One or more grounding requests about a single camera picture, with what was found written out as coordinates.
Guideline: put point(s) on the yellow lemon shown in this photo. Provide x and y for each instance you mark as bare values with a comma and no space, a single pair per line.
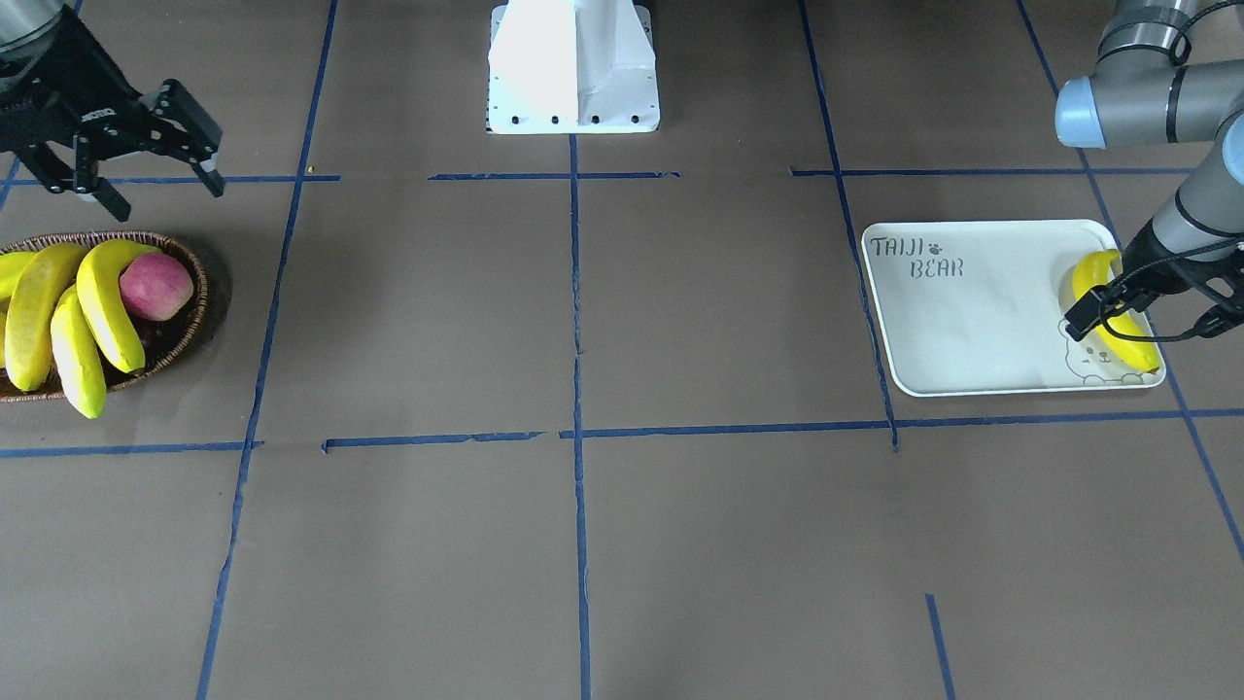
12,266

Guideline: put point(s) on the pink apple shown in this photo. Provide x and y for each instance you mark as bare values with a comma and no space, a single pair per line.
155,287

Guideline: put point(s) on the yellow banana in basket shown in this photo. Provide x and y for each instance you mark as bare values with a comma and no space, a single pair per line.
99,290

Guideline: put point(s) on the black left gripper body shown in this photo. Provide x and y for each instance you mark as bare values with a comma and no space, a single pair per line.
1143,268

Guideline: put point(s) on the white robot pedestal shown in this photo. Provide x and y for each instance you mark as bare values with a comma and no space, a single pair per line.
572,67

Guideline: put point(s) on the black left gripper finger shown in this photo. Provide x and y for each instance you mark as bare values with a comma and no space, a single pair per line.
1093,307

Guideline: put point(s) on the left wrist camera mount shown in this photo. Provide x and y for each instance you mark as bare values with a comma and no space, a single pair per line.
1225,313

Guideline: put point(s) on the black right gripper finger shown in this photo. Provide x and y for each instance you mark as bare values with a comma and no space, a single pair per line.
181,128
80,177

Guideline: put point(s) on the white bear tray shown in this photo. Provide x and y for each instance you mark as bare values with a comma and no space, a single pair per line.
976,308

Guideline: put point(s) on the yellow banana basket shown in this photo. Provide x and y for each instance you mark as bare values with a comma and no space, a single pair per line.
27,353
76,357

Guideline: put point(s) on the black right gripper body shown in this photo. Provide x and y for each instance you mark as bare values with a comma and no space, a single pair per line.
60,89

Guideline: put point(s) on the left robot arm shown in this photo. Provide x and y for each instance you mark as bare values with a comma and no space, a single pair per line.
1145,91

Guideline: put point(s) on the yellow banana carried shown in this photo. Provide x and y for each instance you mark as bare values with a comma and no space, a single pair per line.
1139,356

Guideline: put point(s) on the wicker fruit basket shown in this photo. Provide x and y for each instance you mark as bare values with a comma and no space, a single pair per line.
163,341

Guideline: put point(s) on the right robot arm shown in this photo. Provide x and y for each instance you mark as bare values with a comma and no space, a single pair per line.
66,106

